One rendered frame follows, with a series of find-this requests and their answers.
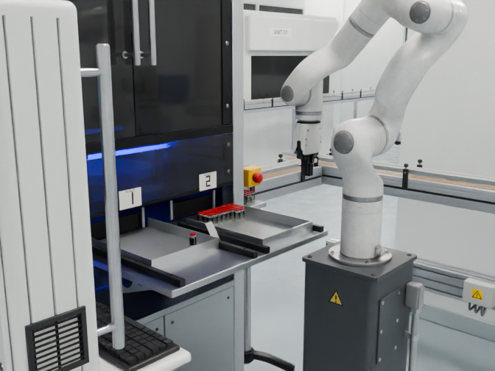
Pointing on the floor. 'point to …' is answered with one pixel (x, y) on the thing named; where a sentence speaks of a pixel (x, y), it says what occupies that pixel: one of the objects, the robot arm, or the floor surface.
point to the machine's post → (231, 196)
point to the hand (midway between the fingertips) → (307, 168)
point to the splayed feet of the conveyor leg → (267, 359)
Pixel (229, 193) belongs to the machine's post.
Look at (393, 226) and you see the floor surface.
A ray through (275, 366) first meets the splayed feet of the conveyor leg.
